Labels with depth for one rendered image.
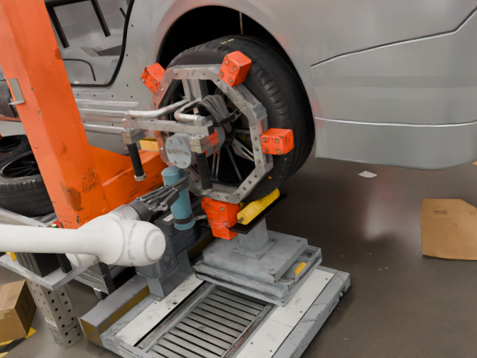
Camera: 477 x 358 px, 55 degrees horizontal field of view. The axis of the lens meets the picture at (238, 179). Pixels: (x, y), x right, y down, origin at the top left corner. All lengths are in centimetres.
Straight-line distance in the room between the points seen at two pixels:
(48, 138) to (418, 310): 165
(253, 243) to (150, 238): 108
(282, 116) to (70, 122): 83
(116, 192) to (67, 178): 25
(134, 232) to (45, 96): 89
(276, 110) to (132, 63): 83
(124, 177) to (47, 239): 106
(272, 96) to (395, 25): 46
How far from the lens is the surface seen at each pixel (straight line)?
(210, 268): 224
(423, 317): 213
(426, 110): 150
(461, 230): 267
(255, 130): 161
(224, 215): 188
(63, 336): 230
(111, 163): 207
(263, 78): 164
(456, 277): 235
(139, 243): 108
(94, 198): 201
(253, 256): 211
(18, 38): 182
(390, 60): 149
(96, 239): 108
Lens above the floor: 142
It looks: 25 degrees down
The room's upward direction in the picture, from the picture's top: 10 degrees counter-clockwise
